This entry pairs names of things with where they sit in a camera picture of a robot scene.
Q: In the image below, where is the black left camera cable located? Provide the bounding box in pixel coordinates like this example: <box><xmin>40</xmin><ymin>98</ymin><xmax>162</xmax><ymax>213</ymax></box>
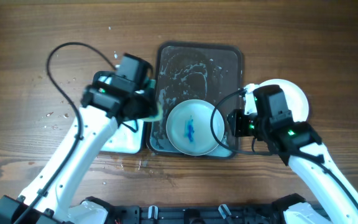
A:
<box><xmin>12</xmin><ymin>42</ymin><xmax>117</xmax><ymax>224</ymax></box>

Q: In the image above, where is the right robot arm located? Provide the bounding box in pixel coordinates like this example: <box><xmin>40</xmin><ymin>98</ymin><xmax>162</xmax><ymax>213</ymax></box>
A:
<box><xmin>225</xmin><ymin>80</ymin><xmax>358</xmax><ymax>223</ymax></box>

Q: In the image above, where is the green yellow scrubbing sponge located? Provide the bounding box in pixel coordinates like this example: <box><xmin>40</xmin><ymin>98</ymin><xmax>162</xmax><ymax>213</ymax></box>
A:
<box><xmin>141</xmin><ymin>79</ymin><xmax>163</xmax><ymax>123</ymax></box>

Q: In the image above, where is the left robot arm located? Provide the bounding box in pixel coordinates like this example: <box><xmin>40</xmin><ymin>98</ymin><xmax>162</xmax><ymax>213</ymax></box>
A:
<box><xmin>0</xmin><ymin>54</ymin><xmax>159</xmax><ymax>223</ymax></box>

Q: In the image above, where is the black camera cable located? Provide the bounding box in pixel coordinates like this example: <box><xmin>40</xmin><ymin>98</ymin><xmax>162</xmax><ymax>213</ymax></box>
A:
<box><xmin>209</xmin><ymin>88</ymin><xmax>358</xmax><ymax>224</ymax></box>
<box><xmin>12</xmin><ymin>42</ymin><xmax>117</xmax><ymax>224</ymax></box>

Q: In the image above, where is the large dark brown tray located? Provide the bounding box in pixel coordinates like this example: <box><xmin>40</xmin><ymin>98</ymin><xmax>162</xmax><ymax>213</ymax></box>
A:
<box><xmin>145</xmin><ymin>41</ymin><xmax>244</xmax><ymax>156</ymax></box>

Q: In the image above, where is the small dark soapy water tray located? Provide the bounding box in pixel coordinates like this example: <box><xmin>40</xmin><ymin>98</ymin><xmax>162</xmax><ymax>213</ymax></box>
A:
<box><xmin>89</xmin><ymin>106</ymin><xmax>145</xmax><ymax>154</ymax></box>

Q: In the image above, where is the white plate blue stain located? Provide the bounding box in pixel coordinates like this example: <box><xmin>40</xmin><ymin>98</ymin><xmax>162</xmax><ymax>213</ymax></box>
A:
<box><xmin>258</xmin><ymin>79</ymin><xmax>310</xmax><ymax>122</ymax></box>

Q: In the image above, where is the grey plate with blue stain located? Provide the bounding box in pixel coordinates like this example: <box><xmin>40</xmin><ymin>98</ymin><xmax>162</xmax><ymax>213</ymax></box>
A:
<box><xmin>166</xmin><ymin>100</ymin><xmax>225</xmax><ymax>156</ymax></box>

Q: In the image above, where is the black right camera cable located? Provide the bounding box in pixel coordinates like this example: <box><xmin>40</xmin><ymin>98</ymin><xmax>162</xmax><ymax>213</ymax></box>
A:
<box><xmin>209</xmin><ymin>88</ymin><xmax>358</xmax><ymax>224</ymax></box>

